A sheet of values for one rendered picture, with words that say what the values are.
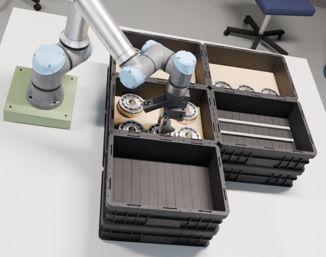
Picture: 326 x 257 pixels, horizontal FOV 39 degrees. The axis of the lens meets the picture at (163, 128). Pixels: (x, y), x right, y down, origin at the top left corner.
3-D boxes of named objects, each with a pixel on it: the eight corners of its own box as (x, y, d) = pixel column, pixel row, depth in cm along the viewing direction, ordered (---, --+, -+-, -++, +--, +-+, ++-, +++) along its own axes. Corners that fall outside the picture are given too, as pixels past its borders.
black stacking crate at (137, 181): (101, 225, 148) (106, 206, 140) (105, 153, 168) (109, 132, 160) (218, 233, 156) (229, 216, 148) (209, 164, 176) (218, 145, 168)
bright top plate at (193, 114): (175, 119, 181) (176, 118, 181) (171, 101, 188) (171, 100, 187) (199, 120, 184) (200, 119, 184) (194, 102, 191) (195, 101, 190)
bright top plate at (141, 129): (119, 140, 168) (119, 139, 167) (117, 120, 174) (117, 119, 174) (146, 142, 170) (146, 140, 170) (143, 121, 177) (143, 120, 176)
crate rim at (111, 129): (108, 135, 161) (109, 131, 160) (111, 78, 181) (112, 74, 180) (217, 148, 169) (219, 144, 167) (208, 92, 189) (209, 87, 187)
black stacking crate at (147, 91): (105, 152, 168) (109, 132, 160) (108, 96, 188) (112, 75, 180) (209, 163, 176) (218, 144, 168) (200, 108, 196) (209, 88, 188)
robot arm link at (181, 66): (181, 45, 156) (201, 57, 154) (173, 70, 164) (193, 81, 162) (168, 54, 151) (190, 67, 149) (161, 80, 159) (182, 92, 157)
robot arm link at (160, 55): (135, 47, 153) (161, 63, 150) (154, 34, 160) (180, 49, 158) (131, 66, 159) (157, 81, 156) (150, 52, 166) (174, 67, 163)
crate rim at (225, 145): (217, 148, 169) (219, 144, 167) (208, 92, 189) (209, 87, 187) (316, 159, 177) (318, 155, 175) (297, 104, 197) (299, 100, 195)
